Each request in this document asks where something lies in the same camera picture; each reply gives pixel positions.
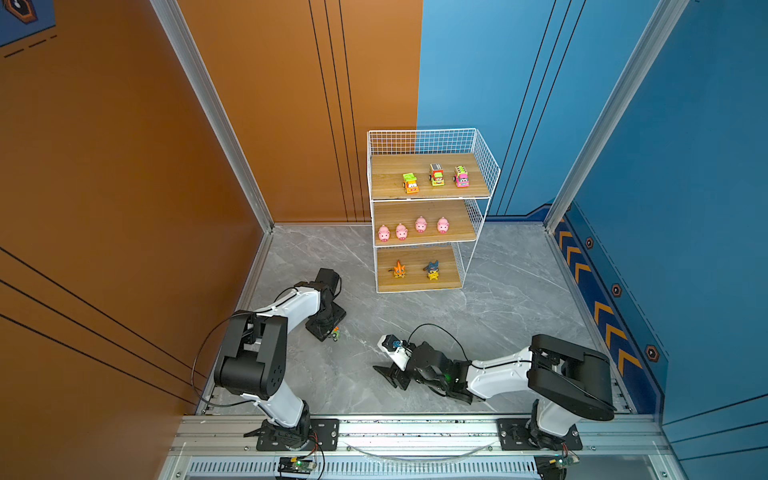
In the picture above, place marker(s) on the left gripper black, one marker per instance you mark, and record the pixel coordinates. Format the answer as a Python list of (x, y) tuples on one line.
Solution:
[(321, 332)]

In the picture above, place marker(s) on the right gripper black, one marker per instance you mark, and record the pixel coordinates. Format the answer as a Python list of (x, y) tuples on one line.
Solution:
[(394, 376)]

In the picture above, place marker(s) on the pink pig toy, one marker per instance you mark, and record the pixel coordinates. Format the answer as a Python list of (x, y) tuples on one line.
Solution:
[(383, 233), (421, 224), (401, 232)]

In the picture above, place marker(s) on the green toy car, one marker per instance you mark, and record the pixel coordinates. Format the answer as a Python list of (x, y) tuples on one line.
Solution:
[(436, 175)]

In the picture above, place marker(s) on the pink toy truck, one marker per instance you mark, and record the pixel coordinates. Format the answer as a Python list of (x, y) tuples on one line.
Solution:
[(461, 177)]

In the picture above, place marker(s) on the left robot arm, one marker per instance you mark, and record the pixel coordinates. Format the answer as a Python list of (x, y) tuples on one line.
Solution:
[(252, 358)]

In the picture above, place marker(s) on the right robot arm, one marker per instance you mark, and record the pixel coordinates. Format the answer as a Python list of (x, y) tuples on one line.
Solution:
[(573, 383)]

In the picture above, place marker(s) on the orange pikachu figure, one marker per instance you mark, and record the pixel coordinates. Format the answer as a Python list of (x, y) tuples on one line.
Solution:
[(399, 270)]

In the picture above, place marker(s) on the grey hooded pikachu figure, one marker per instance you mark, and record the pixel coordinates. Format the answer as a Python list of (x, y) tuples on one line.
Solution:
[(432, 270)]

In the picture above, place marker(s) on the left circuit board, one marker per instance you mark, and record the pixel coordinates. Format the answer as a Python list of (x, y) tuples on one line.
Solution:
[(295, 467)]

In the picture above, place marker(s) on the circuit board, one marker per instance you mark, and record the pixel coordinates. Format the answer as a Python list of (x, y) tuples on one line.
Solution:
[(295, 467), (555, 467)]

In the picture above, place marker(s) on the right circuit board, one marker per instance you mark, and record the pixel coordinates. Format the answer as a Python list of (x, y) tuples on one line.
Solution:
[(555, 467)]

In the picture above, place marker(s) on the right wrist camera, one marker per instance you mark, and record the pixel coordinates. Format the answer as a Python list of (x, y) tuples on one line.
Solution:
[(396, 349)]

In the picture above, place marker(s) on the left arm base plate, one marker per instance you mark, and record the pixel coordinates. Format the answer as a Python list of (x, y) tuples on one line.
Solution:
[(300, 438)]

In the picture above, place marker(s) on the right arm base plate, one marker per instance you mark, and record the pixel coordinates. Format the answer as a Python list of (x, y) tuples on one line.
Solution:
[(519, 434)]

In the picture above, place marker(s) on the white wire wooden shelf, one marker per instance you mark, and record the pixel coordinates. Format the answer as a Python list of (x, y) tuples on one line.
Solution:
[(392, 153)]

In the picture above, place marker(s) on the aluminium rail frame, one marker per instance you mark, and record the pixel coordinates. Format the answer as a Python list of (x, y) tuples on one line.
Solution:
[(419, 446)]

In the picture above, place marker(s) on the left aluminium corner post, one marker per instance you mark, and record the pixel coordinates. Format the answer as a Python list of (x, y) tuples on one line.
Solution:
[(177, 31)]

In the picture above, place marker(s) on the aluminium corner post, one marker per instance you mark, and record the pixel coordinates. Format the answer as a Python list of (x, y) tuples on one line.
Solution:
[(177, 31), (652, 40)]

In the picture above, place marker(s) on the right aluminium corner post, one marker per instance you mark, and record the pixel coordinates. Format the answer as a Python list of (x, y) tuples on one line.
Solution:
[(652, 40)]

